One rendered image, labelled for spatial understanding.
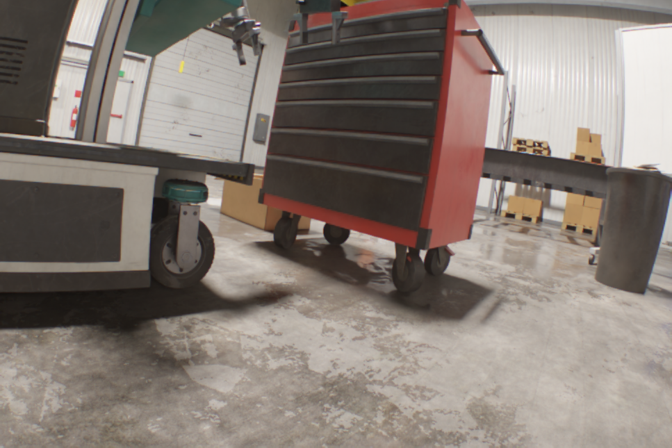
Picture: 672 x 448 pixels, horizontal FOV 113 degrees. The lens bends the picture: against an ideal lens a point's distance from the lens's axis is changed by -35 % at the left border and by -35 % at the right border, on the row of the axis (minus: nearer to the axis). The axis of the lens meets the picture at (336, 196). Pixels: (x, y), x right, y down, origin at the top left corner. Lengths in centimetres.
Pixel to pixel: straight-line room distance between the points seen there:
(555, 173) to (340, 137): 311
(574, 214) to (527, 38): 487
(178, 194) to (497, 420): 74
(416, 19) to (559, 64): 862
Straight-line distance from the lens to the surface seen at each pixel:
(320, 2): 108
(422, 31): 105
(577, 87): 940
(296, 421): 49
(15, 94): 72
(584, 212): 777
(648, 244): 200
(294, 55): 138
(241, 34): 142
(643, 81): 311
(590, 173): 396
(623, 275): 199
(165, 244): 81
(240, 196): 182
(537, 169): 394
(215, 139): 1226
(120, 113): 1095
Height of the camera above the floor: 33
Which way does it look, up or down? 4 degrees down
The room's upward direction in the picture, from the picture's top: 9 degrees clockwise
